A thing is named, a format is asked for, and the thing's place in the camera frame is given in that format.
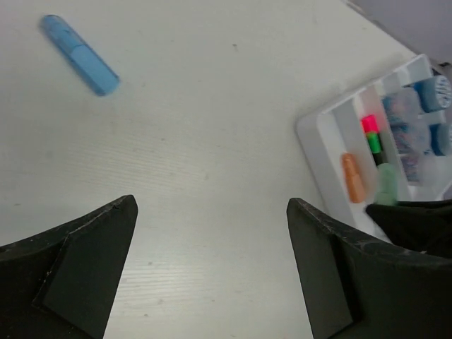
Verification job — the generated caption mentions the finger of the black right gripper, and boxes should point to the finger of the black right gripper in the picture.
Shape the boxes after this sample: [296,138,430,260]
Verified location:
[365,199,451,253]

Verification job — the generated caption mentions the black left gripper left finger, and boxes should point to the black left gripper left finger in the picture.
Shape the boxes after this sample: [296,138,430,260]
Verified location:
[1,195,138,338]

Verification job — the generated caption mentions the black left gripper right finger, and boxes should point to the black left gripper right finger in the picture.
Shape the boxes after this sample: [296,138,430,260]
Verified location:
[287,198,451,338]

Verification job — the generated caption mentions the clear jar dark clips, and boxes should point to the clear jar dark clips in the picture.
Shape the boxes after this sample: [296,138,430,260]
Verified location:
[391,118,431,155]

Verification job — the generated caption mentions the green cap black highlighter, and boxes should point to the green cap black highlighter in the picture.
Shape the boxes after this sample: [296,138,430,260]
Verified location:
[366,131,386,166]

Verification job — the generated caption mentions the pink cap black highlighter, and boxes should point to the pink cap black highlighter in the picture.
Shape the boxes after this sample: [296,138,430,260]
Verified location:
[361,114,379,133]

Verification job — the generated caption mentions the clear jar of clips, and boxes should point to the clear jar of clips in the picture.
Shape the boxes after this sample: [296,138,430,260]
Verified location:
[381,88,422,125]

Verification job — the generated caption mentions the blue-white labelled slime jar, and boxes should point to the blue-white labelled slime jar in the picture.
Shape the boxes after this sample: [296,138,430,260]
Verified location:
[412,75,451,113]

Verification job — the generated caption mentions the white compartment tray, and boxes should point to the white compartment tray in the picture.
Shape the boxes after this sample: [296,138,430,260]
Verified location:
[296,54,451,239]

